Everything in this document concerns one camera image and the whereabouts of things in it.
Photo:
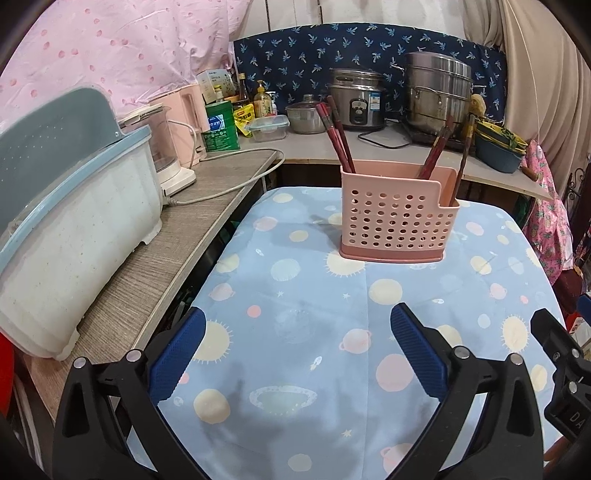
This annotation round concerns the pink dotted cloth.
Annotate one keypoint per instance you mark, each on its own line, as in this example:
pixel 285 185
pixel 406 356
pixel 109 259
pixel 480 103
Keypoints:
pixel 115 46

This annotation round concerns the white dish drainer tub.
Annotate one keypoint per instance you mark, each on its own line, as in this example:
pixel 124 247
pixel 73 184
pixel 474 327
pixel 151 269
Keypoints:
pixel 69 240

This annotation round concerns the pink pineapple print cloth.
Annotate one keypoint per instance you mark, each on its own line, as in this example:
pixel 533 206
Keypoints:
pixel 549 217

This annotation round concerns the navy leaf print cloth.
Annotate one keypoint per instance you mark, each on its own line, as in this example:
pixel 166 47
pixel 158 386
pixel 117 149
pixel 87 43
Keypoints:
pixel 300 60

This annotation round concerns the yellow snack packet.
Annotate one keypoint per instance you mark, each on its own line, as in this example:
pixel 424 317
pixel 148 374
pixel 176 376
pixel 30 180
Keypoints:
pixel 244 120

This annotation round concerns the pink electric kettle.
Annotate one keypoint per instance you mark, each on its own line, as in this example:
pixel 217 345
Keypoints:
pixel 187 120

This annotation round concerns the green tin can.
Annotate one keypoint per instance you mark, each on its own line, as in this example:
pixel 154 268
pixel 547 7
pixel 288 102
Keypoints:
pixel 221 129

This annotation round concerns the yellow dish soap bottle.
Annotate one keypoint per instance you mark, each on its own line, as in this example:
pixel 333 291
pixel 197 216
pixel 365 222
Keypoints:
pixel 262 101

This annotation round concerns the large steel steamer pot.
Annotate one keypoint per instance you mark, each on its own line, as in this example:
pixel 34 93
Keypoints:
pixel 436 92

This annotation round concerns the pink juicer with white base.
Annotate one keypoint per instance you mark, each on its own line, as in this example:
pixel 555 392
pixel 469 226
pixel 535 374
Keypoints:
pixel 161 152

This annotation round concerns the steel rice cooker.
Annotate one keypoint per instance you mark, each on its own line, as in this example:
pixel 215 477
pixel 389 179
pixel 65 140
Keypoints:
pixel 360 101

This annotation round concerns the clear lidded food container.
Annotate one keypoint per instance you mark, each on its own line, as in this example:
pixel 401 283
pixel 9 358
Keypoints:
pixel 268 129

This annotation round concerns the stack of blue bowls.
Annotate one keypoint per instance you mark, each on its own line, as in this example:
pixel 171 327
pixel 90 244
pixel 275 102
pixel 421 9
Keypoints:
pixel 498 152

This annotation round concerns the beige curtain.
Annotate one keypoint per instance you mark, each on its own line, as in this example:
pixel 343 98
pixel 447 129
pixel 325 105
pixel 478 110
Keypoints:
pixel 554 69

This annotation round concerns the wood-grain side counter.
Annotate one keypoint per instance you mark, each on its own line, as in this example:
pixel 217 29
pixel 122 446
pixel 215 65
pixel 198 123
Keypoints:
pixel 184 221

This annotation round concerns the yellow sponge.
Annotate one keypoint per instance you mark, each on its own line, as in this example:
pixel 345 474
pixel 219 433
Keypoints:
pixel 478 106

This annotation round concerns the small steel pot with lid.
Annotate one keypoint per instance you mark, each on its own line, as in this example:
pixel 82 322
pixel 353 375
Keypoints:
pixel 304 117

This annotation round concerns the pink perforated utensil holder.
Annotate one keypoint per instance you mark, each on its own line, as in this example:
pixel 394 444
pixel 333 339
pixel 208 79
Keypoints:
pixel 392 217

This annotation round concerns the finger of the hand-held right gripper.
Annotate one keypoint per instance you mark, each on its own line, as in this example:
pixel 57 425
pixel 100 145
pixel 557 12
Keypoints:
pixel 585 311
pixel 570 369

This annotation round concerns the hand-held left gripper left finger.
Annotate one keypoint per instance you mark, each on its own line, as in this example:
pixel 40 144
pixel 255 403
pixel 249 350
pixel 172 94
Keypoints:
pixel 178 355

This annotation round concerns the dark sauce bottle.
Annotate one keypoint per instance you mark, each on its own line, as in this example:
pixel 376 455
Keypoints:
pixel 242 87

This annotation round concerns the blue planet print tablecloth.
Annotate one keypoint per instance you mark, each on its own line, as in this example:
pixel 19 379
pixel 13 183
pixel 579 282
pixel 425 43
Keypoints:
pixel 295 332

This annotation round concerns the white carton box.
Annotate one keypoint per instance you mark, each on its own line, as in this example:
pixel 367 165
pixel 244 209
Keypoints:
pixel 217 85

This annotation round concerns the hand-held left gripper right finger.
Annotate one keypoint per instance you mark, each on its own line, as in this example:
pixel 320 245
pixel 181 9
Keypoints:
pixel 418 355

